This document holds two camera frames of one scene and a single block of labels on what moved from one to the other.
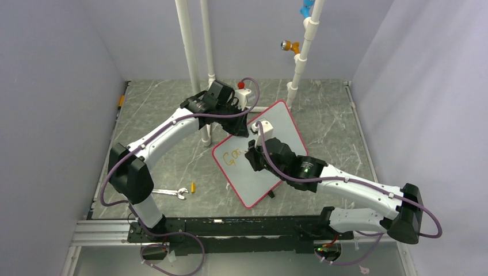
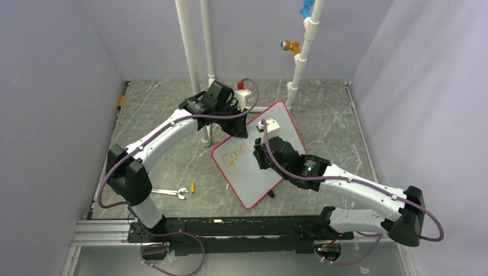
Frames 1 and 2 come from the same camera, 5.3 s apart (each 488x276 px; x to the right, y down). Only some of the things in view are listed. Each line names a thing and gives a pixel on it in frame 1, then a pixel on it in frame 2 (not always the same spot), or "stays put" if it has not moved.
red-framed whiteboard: (230, 155) stays put
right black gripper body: (259, 161) -> (265, 162)
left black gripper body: (232, 125) stays put
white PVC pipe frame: (310, 25) stays put
